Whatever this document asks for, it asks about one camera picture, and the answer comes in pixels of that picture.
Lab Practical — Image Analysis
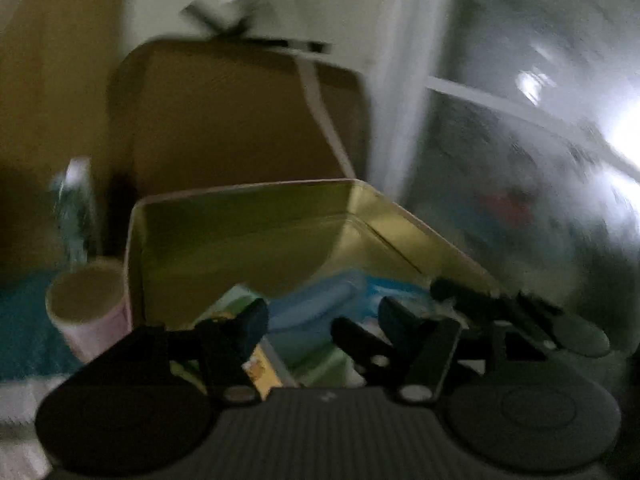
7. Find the white paper cup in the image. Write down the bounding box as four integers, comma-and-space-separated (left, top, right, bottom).
46, 258, 132, 363

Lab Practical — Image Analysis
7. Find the green drink carton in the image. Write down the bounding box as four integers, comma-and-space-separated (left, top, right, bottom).
50, 156, 100, 266

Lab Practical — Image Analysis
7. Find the large brown cardboard panel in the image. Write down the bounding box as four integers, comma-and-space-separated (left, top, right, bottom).
1, 0, 122, 276

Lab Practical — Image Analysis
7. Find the yellow card packet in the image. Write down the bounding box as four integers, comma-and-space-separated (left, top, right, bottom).
243, 339, 284, 400

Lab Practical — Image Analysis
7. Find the small green pineapple box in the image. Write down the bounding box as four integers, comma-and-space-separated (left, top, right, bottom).
193, 285, 262, 325

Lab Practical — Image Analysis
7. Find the frosted floral glass door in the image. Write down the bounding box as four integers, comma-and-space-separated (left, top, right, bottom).
369, 0, 640, 351

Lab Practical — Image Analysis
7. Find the pink tin box gold interior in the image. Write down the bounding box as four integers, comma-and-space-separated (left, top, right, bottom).
125, 179, 499, 330

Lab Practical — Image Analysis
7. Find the white power cable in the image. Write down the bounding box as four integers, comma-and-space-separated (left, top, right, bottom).
292, 52, 356, 180

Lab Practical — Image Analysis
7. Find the light green soft cloth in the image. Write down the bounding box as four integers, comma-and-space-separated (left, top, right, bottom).
292, 349, 366, 388

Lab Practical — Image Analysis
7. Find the teal knitted cloth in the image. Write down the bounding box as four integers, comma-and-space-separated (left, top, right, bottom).
0, 271, 81, 382

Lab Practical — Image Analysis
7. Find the blue soft pouch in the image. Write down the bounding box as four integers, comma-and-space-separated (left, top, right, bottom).
267, 270, 368, 373

